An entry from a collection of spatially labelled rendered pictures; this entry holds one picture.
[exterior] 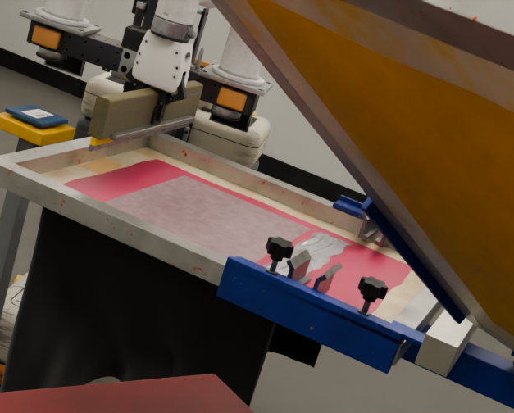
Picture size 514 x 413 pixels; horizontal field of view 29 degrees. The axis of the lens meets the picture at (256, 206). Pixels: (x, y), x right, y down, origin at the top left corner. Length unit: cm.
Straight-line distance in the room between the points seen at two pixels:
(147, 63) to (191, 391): 106
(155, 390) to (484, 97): 47
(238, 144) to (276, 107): 304
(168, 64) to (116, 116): 16
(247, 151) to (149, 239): 127
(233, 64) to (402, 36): 170
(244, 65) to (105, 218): 74
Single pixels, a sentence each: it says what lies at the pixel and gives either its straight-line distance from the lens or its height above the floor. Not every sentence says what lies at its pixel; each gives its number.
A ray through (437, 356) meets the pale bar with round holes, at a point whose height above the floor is 101.
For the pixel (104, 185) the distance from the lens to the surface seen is 193.
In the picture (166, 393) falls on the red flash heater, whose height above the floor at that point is 110.
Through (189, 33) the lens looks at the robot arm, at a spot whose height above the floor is 127.
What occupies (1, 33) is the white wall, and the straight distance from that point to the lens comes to 683.
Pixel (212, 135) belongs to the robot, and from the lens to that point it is 290.
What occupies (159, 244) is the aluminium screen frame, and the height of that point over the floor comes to 98.
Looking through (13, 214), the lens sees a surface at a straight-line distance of 228.
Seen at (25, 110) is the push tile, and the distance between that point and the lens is 224.
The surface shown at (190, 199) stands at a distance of 198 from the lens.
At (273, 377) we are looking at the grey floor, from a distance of 357.
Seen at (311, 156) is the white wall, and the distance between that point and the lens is 588.
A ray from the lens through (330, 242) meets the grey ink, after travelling 198.
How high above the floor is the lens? 156
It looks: 17 degrees down
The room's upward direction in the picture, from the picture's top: 18 degrees clockwise
